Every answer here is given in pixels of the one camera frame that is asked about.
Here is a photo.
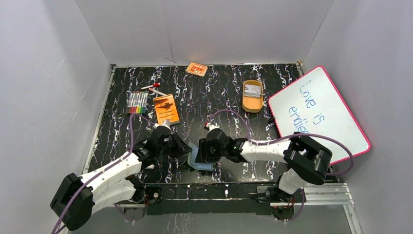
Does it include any green card holder wallet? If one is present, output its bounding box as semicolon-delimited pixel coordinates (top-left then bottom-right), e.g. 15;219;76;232
188;141;215;172

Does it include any tan oval tray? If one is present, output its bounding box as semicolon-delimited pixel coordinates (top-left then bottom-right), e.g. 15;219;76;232
242;80;263;113

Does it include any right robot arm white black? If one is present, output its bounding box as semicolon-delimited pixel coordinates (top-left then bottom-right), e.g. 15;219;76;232
195;127;333;202

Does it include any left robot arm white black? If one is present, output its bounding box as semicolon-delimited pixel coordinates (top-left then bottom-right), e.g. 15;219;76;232
50;125;192;231

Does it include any small orange card box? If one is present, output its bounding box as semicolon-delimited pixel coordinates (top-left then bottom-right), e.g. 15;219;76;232
186;62;208;77

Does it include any white stapler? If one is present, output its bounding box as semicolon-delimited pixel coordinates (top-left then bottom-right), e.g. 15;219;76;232
144;164;155;170

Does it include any orange paperback book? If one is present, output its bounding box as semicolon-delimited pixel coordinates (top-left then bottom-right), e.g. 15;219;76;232
153;94;180;124

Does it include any pack of coloured markers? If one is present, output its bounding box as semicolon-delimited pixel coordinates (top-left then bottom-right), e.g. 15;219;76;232
127;91;149;114

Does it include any white marker pen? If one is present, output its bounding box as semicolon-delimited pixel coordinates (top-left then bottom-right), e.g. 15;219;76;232
149;88;166;96

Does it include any red capped marker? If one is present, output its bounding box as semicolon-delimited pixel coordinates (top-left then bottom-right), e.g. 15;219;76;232
141;82;160;90

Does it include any pink framed whiteboard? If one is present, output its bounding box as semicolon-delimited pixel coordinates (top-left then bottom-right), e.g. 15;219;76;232
268;66;371;156

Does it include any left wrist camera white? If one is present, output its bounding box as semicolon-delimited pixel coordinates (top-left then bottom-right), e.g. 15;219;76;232
152;119;172;130

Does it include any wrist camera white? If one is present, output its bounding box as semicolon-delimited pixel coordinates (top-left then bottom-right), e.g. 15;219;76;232
152;119;172;130
204;122;217;131

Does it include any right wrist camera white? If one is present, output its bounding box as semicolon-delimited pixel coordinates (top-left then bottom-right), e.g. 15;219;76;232
204;122;217;131

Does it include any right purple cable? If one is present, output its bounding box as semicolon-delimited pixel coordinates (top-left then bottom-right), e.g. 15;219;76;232
206;109;355;176

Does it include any purple cable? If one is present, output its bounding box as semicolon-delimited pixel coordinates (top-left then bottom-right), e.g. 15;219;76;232
51;113;157;234
206;109;355;176

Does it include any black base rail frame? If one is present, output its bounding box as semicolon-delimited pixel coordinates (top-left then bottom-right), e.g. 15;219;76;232
69;182;354;220

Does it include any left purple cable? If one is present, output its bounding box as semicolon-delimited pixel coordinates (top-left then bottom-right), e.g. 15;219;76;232
51;113;157;234

